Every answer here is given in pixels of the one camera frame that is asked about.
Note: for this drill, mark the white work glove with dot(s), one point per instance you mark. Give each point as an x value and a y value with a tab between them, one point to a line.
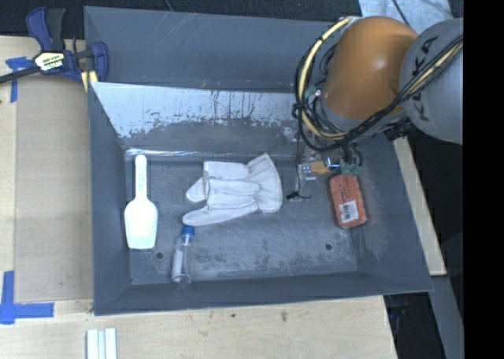
240	192

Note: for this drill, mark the clear bottle with blue cap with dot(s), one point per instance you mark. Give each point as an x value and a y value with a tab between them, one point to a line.
182	255

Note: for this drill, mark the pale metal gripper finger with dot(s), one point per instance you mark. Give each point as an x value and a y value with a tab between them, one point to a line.
304	171

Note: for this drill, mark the grey metal bin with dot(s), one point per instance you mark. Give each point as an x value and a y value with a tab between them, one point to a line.
252	255

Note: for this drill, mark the pale wood board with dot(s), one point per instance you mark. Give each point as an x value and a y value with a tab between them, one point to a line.
51	192

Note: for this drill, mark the white plastic scoop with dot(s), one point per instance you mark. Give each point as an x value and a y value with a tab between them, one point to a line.
140	219

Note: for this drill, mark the orange flat block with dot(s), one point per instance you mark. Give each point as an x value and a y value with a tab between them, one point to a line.
348	202

